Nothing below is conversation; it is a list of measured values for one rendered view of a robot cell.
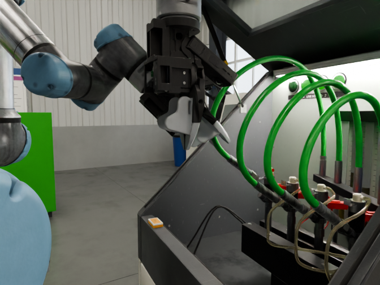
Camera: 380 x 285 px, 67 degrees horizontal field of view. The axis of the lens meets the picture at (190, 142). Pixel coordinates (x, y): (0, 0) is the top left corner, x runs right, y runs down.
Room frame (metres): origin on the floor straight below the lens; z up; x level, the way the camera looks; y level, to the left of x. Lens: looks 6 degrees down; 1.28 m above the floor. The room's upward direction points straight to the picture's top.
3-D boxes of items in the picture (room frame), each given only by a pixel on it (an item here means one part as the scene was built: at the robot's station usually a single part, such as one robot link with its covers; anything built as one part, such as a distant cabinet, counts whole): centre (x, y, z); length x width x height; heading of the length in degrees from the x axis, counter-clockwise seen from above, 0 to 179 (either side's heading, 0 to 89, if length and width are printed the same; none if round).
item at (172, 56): (0.49, 0.03, 1.37); 0.09 x 0.08 x 0.12; 116
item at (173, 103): (0.51, 0.03, 1.26); 0.06 x 0.03 x 0.09; 116
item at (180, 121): (0.48, 0.02, 1.26); 0.06 x 0.03 x 0.09; 116
